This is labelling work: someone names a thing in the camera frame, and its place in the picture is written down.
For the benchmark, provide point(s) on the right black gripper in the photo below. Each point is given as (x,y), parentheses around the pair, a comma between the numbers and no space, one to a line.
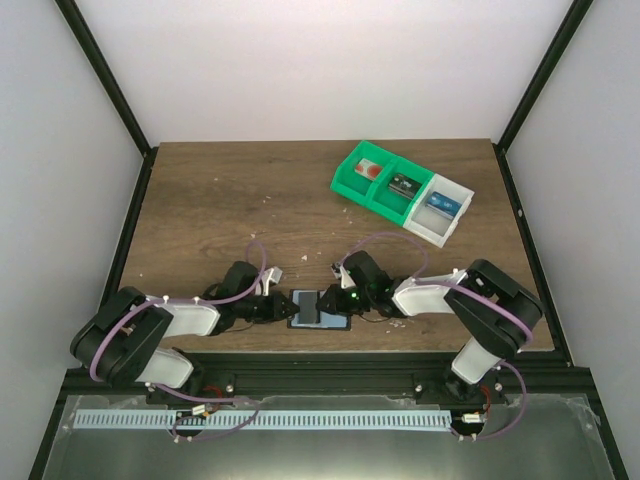
(333,301)

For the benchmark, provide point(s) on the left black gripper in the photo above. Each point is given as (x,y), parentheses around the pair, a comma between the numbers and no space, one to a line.
(275,307)

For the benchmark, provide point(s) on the black card holder wallet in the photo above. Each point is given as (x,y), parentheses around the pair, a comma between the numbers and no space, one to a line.
(337,323)

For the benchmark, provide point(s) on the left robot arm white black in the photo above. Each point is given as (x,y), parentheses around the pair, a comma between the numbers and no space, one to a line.
(121,344)

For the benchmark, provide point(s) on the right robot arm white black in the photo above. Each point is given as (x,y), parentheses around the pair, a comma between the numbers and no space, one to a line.
(498,312)

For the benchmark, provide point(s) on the red white card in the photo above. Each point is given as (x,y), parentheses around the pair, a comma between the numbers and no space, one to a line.
(368,169)

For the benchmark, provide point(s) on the blue card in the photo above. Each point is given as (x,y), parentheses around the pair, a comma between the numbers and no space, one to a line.
(443,205)

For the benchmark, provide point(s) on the green bin middle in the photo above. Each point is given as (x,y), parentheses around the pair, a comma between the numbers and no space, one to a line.
(390,205)

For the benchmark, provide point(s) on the green bin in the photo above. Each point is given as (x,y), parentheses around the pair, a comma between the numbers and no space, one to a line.
(390,205)
(347,183)

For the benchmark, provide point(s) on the green bin left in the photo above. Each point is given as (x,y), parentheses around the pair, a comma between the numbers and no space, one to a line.
(347,183)

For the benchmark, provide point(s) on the white bin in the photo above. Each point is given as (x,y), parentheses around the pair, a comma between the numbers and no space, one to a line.
(429,225)

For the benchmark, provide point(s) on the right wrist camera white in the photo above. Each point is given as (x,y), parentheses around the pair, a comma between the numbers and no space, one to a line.
(342,276)

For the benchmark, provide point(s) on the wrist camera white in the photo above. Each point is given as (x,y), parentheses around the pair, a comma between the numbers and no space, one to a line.
(342,276)
(271,276)

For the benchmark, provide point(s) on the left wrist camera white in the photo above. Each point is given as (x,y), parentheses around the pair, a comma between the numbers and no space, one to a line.
(271,276)

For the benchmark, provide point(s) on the black aluminium front rail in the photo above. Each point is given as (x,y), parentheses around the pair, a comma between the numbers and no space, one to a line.
(424,377)

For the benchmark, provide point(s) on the light blue slotted cable duct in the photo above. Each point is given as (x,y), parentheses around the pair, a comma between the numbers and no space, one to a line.
(415,420)

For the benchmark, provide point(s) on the left black frame post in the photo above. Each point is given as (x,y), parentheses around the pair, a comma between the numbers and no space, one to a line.
(93,53)

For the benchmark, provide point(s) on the black frame post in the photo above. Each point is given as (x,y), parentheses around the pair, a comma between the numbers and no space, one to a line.
(93,53)
(562,38)

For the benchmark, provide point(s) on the right black frame post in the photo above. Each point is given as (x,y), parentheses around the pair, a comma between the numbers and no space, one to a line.
(562,38)

